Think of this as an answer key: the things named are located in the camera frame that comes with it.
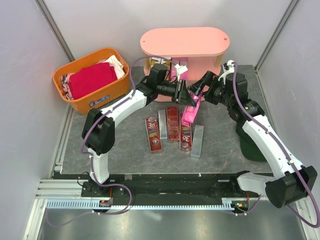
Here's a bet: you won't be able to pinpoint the orange plastic basket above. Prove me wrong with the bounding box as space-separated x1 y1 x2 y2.
52 48 131 115

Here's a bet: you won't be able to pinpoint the orange R.O toothpaste box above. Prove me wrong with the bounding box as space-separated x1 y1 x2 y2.
162 59 171 72

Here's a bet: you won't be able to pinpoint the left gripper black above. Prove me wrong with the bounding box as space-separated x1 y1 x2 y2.
157 79 196 108

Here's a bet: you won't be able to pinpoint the dark green baseball cap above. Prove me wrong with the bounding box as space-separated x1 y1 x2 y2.
235 123 267 162

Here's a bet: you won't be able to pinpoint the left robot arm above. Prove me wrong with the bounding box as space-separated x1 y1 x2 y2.
81 63 197 197

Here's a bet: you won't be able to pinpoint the red 3D toothpaste box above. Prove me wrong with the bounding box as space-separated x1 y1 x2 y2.
179 113 192 152
145 116 163 154

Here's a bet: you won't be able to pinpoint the white and patterned cloths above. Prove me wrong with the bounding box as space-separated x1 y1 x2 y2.
59 55 125 100

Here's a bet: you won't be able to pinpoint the pink toothpaste box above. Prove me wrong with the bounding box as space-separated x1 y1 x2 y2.
181 92 203 127
179 57 189 81
170 57 180 82

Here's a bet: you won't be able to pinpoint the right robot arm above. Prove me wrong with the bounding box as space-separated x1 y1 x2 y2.
188 71 318 208

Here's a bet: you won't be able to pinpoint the silver toothpaste box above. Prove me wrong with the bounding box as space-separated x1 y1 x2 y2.
190 125 204 159
158 109 168 142

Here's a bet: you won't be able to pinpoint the pink three-tier shelf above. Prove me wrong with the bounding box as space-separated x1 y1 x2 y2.
140 27 230 86

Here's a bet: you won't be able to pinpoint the grey slotted cable duct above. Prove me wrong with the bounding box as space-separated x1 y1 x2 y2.
46 199 236 211

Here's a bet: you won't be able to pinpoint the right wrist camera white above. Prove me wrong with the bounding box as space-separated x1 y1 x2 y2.
218 60 238 84

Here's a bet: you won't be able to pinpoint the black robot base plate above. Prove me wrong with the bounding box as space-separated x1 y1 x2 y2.
81 173 258 199

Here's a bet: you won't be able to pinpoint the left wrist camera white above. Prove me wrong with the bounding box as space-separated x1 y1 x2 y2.
174 64 188 79

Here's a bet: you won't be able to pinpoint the dark red toothpaste box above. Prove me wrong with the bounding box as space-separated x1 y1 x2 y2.
166 106 180 142

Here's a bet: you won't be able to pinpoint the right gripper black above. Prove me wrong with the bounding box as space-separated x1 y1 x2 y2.
187 70 234 107

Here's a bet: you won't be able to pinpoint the red folded cloth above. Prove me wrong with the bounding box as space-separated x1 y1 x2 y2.
68 62 118 100

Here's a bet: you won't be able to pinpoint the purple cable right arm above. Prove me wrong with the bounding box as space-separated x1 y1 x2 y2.
222 61 318 228

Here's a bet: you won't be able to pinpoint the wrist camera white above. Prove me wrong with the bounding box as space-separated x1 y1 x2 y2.
174 64 188 79
218 60 238 84

